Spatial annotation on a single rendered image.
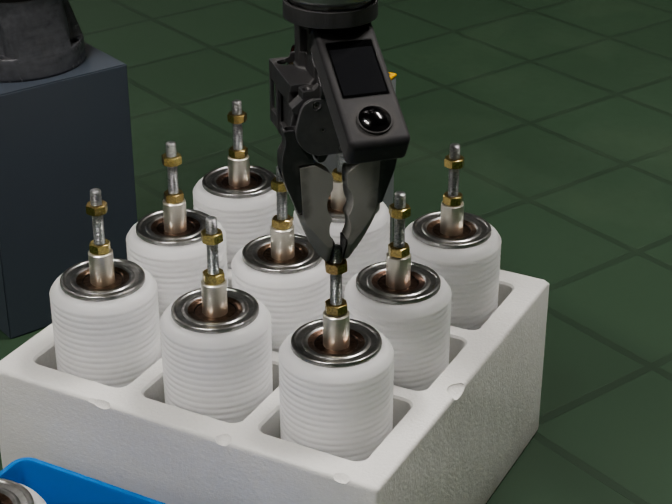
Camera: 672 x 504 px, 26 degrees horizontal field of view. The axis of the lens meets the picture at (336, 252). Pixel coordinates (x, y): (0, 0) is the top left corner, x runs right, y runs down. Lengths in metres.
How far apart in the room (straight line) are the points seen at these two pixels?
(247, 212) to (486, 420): 0.32
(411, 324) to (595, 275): 0.63
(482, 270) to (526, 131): 0.93
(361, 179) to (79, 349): 0.32
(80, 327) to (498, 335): 0.38
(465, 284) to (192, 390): 0.29
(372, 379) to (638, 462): 0.43
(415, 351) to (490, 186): 0.83
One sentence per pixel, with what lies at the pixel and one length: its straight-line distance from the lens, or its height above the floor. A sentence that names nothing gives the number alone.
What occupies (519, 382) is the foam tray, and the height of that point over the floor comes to 0.10.
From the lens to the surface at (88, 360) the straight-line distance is 1.31.
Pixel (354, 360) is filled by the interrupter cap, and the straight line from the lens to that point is 1.18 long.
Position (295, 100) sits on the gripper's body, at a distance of 1.09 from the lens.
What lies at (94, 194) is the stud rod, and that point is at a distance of 1.27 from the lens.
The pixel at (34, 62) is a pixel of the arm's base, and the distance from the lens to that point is 1.65.
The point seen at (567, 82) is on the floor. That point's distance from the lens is 2.49.
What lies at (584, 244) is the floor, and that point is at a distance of 1.94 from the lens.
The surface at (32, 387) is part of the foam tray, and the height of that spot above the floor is 0.17.
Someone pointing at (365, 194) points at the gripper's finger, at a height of 0.39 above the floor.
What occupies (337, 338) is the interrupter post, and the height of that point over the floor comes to 0.26.
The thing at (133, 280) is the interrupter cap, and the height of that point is 0.25.
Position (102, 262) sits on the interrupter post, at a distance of 1.30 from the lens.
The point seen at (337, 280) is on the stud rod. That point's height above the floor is 0.31.
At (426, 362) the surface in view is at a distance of 1.29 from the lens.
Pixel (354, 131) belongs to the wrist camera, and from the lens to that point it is 1.03.
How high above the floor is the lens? 0.87
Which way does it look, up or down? 27 degrees down
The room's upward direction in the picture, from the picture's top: straight up
